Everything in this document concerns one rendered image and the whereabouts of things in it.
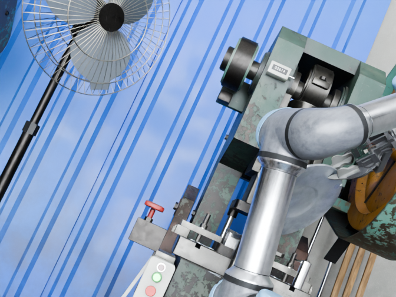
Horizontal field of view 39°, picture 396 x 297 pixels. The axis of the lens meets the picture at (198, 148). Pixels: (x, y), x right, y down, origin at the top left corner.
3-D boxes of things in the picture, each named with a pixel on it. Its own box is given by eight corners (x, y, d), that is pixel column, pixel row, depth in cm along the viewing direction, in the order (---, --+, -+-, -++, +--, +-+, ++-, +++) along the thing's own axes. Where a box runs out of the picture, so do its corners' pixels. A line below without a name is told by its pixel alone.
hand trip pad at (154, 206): (154, 231, 164) (164, 207, 165) (135, 223, 164) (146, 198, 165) (154, 231, 171) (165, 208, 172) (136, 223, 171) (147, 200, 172)
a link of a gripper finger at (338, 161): (317, 159, 161) (347, 145, 157) (324, 166, 165) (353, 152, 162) (320, 168, 159) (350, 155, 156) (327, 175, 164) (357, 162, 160)
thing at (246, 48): (250, 101, 188) (277, 42, 191) (218, 87, 188) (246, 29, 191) (242, 114, 210) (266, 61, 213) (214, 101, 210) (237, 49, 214)
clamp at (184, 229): (217, 251, 187) (230, 223, 189) (171, 231, 188) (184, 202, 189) (215, 251, 193) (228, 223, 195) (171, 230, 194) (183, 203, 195)
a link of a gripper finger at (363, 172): (342, 168, 160) (369, 152, 158) (343, 170, 162) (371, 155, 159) (348, 181, 158) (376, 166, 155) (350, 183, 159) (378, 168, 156)
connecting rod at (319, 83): (309, 159, 185) (347, 67, 190) (274, 144, 186) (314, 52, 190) (295, 166, 206) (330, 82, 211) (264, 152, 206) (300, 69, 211)
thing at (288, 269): (310, 294, 187) (322, 265, 189) (264, 273, 187) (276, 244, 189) (306, 291, 193) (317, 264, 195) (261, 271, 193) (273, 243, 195)
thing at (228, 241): (266, 264, 186) (271, 251, 186) (224, 244, 186) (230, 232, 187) (261, 262, 195) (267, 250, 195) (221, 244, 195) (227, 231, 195)
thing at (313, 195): (248, 190, 153) (247, 188, 153) (257, 248, 174) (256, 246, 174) (343, 151, 157) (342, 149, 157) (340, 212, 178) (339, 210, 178)
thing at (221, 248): (270, 276, 183) (274, 267, 183) (214, 250, 183) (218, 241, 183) (263, 272, 199) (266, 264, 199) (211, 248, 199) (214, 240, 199)
